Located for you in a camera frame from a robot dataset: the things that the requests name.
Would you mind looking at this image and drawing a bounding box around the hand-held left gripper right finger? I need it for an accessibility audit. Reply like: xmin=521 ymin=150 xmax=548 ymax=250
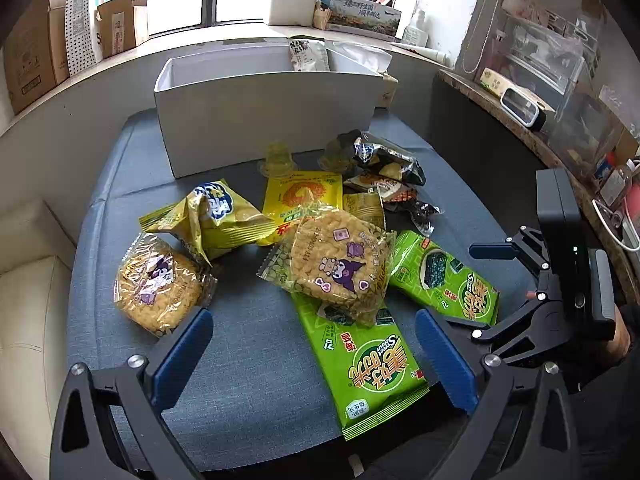
xmin=414 ymin=307 xmax=582 ymax=480

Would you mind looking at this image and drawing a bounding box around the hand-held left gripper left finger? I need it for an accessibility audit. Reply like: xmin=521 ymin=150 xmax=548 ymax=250
xmin=49 ymin=305 xmax=215 ymax=480

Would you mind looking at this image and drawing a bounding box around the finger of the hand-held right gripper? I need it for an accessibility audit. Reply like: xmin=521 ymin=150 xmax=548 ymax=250
xmin=469 ymin=227 xmax=553 ymax=275
xmin=440 ymin=292 xmax=571 ymax=361

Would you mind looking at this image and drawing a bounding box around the small green seaweed packet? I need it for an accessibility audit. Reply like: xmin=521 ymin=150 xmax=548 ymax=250
xmin=389 ymin=230 xmax=501 ymax=327

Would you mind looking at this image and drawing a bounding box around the round noodle snack packet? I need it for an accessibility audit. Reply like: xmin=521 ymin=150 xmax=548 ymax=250
xmin=256 ymin=202 xmax=397 ymax=329
xmin=114 ymin=233 xmax=219 ymax=338

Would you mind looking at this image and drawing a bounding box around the large green seaweed packet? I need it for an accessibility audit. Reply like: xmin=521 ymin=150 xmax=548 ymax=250
xmin=291 ymin=290 xmax=431 ymax=442

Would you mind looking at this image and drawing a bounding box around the small dark snack packet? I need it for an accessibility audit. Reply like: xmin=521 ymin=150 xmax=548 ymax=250
xmin=394 ymin=199 xmax=442 ymax=237

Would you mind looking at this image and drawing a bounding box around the small brown snack packet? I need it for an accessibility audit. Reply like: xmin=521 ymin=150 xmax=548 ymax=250
xmin=344 ymin=174 xmax=417 ymax=204

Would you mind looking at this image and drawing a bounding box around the small yellow cracker packet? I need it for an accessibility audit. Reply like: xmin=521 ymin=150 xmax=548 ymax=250
xmin=342 ymin=191 xmax=386 ymax=233

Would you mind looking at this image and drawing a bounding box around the yellow chip bag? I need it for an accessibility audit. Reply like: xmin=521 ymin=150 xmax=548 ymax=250
xmin=139 ymin=179 xmax=279 ymax=264

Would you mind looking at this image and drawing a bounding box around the black chip bag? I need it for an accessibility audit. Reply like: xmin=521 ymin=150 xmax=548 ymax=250
xmin=351 ymin=131 xmax=427 ymax=187

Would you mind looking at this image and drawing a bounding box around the yellow snack packet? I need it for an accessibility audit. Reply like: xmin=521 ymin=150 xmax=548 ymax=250
xmin=262 ymin=171 xmax=344 ymax=246

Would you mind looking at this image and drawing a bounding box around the white storage box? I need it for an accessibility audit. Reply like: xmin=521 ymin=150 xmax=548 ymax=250
xmin=153 ymin=42 xmax=384 ymax=179

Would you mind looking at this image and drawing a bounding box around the person's right forearm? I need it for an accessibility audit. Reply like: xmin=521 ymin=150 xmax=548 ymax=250
xmin=565 ymin=305 xmax=640 ymax=480

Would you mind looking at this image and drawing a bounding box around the clear plastic bin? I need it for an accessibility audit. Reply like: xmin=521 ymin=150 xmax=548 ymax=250
xmin=545 ymin=87 xmax=626 ymax=181

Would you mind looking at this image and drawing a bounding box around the white black desk clock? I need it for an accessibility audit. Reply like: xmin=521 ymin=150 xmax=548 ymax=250
xmin=500 ymin=87 xmax=549 ymax=132

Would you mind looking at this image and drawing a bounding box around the tissue pack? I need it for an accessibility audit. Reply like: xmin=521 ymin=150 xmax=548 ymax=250
xmin=479 ymin=66 xmax=522 ymax=97

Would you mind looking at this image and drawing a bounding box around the yellow jelly cup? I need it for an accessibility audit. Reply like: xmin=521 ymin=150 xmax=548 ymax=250
xmin=259 ymin=142 xmax=297 ymax=177
xmin=319 ymin=139 xmax=357 ymax=174

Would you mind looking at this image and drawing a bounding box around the clear acrylic organizer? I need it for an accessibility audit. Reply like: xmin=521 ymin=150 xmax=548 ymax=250
xmin=492 ymin=7 xmax=603 ymax=111

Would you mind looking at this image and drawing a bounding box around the small cardboard box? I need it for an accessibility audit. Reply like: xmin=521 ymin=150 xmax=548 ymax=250
xmin=376 ymin=72 xmax=399 ymax=109

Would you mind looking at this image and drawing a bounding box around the white tube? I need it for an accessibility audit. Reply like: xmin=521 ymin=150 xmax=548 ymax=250
xmin=394 ymin=41 xmax=455 ymax=67

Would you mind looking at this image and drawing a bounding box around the white plastic bottle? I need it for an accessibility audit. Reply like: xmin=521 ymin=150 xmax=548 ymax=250
xmin=401 ymin=9 xmax=431 ymax=47

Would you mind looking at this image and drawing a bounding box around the clear plastic bag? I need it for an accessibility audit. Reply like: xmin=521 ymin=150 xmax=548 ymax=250
xmin=331 ymin=41 xmax=394 ymax=75

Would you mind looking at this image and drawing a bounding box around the long printed box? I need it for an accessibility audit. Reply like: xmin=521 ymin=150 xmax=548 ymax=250
xmin=325 ymin=0 xmax=404 ymax=42

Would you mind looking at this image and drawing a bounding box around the white green snack bag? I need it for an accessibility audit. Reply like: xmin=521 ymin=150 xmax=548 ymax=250
xmin=288 ymin=37 xmax=331 ymax=72

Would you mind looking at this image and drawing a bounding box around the plain white box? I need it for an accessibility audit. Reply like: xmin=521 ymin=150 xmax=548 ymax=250
xmin=266 ymin=0 xmax=321 ymax=27

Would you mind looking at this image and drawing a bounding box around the large closed cardboard box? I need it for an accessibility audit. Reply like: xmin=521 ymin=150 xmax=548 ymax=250
xmin=4 ymin=0 xmax=71 ymax=115

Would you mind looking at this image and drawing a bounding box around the open cardboard box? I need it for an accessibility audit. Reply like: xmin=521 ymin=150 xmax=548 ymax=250
xmin=95 ymin=0 xmax=150 ymax=61

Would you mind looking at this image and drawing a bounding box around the polka dot paper bag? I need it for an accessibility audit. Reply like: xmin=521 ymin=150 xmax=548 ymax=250
xmin=64 ymin=0 xmax=103 ymax=77

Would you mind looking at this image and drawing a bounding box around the white cable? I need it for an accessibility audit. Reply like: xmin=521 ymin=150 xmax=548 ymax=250
xmin=591 ymin=199 xmax=640 ymax=252

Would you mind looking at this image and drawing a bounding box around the beaded blind cord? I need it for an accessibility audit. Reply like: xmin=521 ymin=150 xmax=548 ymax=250
xmin=459 ymin=0 xmax=502 ymax=75

